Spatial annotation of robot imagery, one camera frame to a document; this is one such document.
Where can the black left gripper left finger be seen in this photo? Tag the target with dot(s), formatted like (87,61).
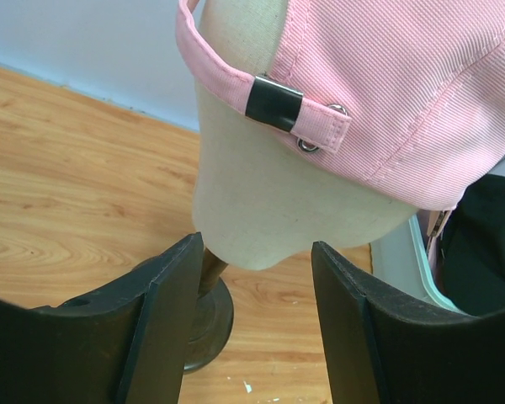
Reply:
(123,342)

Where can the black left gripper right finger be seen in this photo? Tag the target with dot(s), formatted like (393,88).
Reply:
(383,345)

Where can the black baseball cap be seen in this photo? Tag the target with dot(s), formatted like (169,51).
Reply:
(473,248)

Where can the pink sport baseball cap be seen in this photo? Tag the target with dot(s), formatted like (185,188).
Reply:
(405,97)

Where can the light teal plastic bin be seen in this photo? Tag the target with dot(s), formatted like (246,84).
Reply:
(400,259)

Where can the pink cap in bin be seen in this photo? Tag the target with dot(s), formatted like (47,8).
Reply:
(431,225)

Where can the cream mannequin head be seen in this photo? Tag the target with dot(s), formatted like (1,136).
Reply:
(263,194)

